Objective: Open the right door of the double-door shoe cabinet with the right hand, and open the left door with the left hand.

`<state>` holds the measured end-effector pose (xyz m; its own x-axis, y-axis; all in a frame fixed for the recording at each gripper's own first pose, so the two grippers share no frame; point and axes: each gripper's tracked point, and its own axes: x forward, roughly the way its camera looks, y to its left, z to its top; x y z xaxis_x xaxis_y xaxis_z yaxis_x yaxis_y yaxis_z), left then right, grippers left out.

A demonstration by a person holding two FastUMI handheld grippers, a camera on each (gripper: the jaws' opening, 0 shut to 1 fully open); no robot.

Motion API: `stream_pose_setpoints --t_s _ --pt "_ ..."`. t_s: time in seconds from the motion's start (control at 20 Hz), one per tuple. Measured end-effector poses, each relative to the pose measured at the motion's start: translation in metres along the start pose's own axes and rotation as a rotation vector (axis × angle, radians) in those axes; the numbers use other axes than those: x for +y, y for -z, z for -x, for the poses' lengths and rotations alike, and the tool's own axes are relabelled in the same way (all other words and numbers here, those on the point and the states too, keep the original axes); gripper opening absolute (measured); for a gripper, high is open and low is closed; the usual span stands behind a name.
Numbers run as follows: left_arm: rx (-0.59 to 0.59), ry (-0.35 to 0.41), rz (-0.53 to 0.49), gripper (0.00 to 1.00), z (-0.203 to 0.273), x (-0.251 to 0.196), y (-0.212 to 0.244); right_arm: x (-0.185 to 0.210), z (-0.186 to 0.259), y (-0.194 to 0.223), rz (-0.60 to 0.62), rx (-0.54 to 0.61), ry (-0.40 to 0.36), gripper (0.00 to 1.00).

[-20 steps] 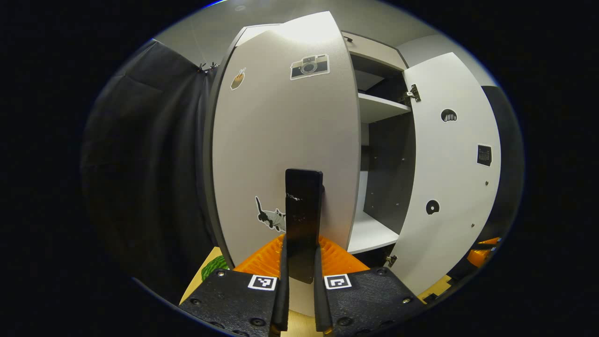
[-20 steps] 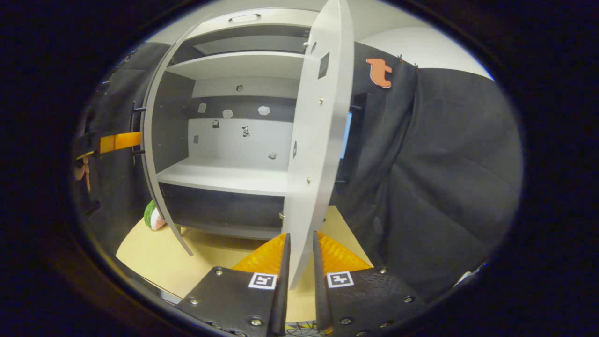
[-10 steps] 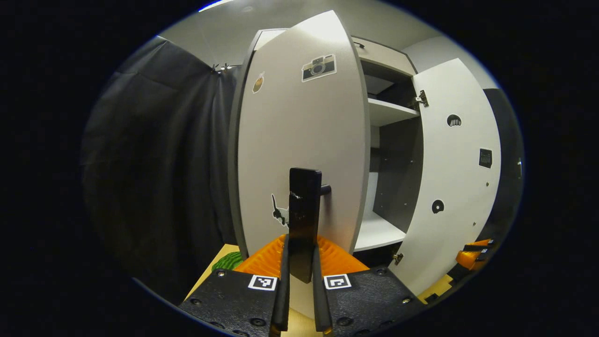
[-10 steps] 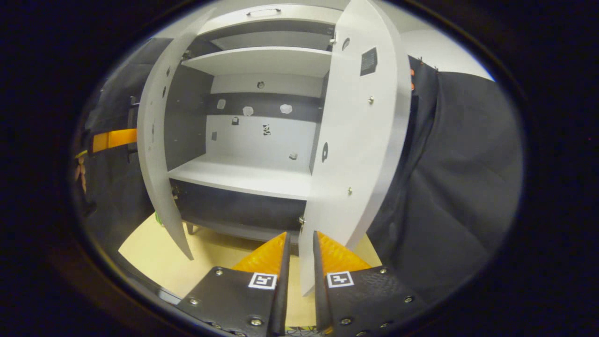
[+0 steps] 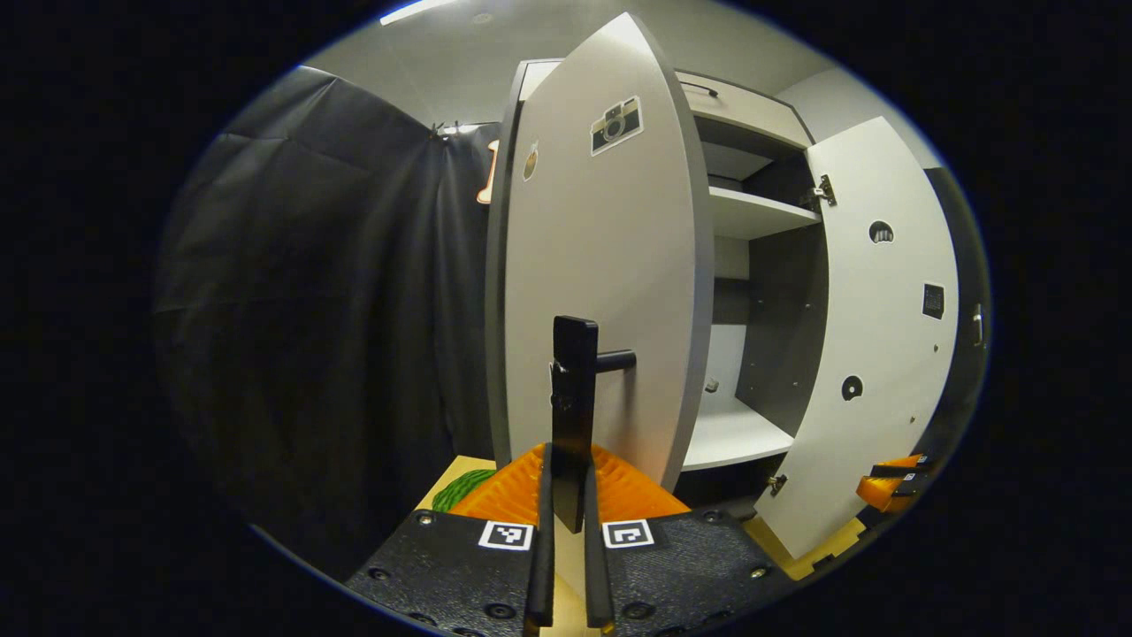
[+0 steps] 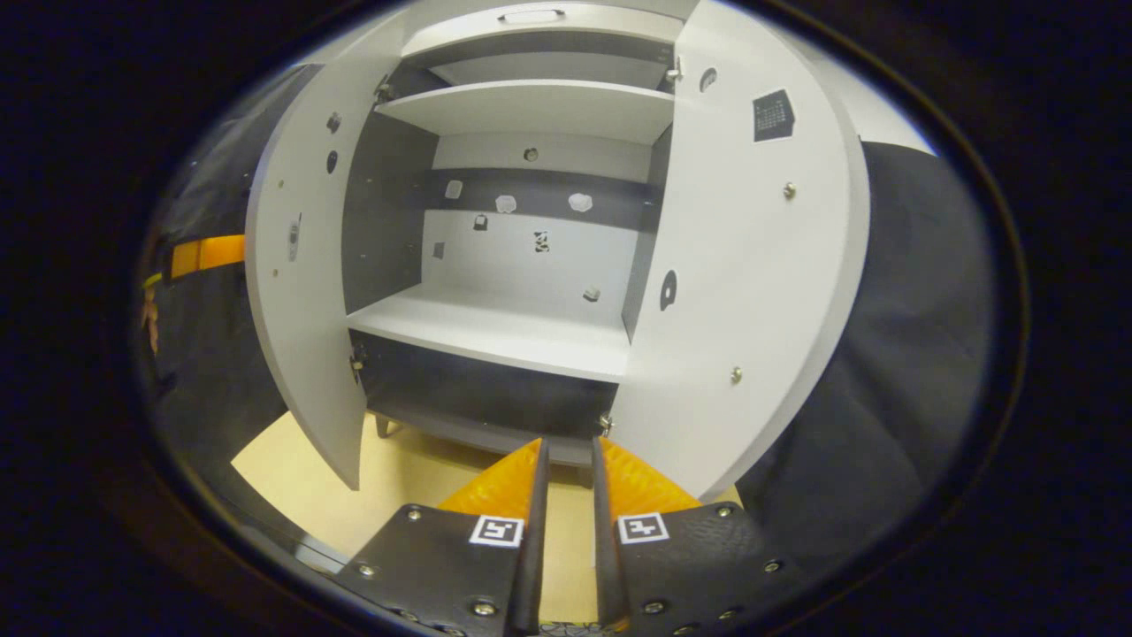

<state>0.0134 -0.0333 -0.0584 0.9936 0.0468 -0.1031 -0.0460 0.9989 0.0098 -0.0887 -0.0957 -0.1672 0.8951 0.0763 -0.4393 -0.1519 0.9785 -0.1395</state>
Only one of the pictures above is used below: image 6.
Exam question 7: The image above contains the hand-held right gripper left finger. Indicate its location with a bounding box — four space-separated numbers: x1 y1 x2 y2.
336 436 551 637

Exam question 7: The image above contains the black backdrop cloth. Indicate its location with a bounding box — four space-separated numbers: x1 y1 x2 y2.
141 62 355 470
734 142 1000 576

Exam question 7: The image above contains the grey double-door shoe cabinet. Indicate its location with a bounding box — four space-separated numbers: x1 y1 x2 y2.
340 0 700 468

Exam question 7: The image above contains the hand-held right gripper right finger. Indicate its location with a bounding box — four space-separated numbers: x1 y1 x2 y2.
591 435 806 637

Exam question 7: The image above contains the grey cabinet drawer front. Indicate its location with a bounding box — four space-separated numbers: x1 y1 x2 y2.
402 3 686 45

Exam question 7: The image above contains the white cabinet shelf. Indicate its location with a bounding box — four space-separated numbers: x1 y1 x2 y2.
347 283 631 383
376 80 677 145

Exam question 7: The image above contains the grey cabinet door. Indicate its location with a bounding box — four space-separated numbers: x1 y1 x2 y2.
245 13 417 492
606 0 872 503

